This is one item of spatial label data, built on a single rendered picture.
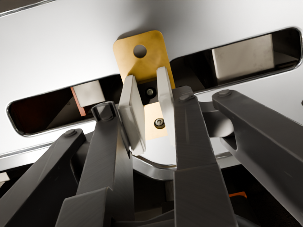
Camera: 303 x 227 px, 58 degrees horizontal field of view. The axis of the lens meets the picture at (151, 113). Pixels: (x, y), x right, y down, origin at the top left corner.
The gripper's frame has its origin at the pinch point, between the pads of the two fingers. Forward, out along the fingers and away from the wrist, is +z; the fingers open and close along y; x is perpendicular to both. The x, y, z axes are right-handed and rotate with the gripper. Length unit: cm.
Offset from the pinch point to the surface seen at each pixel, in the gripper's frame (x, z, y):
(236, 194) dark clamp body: -15.8, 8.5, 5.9
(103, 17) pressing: 5.9, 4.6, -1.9
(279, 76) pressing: -2.0, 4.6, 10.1
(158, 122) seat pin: -3.0, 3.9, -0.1
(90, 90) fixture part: -2.0, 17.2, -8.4
